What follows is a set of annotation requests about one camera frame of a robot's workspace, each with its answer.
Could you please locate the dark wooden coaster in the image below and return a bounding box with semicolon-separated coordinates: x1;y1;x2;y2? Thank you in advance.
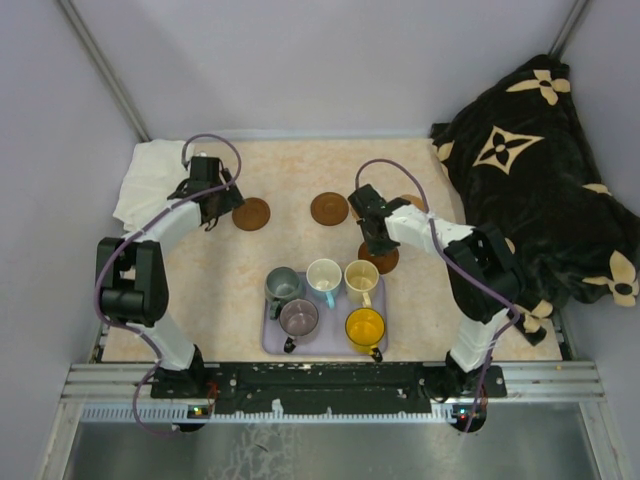
310;192;349;226
232;197;271;231

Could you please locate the brown wooden coaster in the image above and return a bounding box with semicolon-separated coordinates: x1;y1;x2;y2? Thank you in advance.
357;242;399;275

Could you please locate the light woven coaster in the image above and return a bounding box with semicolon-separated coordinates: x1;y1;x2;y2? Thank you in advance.
401;194;426;212

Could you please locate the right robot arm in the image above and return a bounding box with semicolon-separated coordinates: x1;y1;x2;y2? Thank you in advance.
348;184;525;396

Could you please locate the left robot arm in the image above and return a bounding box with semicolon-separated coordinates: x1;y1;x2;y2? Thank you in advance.
94;156;244;397

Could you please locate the white folded cloth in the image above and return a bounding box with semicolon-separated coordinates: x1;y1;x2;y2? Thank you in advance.
113;139;189;232

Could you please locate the cream mug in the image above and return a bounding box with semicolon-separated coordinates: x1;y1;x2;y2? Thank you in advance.
344;260;380;308

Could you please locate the grey-green mug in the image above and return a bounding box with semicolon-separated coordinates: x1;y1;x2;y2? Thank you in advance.
264;266;306;320

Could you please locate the yellow mug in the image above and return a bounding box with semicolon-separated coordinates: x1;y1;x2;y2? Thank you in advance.
345;308;386;363

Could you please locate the purple mug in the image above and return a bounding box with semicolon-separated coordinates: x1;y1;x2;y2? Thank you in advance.
278;299;319;354

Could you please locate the lavender plastic tray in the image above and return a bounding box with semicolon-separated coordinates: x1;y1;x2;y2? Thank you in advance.
262;270;388;356

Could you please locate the black floral blanket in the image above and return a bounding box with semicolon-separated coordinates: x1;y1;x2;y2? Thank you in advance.
429;55;639;345

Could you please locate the white mug blue handle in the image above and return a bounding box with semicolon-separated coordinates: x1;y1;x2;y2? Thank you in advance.
306;258;343;309

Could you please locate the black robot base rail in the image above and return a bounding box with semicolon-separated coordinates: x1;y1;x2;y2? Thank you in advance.
151;361;480;415

